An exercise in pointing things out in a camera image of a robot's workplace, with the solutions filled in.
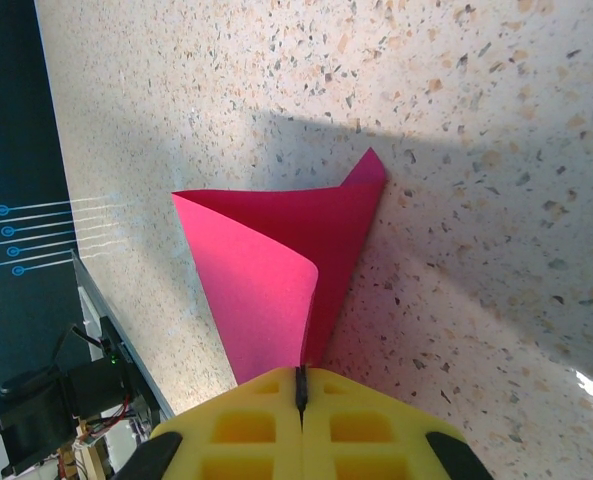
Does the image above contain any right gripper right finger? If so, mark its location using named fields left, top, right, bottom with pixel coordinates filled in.
left=300, top=367, right=495, bottom=480

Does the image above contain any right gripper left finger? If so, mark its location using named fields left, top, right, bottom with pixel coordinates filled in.
left=124, top=367, right=305, bottom=480

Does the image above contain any pink paper sheet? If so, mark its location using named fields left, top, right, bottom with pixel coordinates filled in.
left=170, top=146, right=390, bottom=387

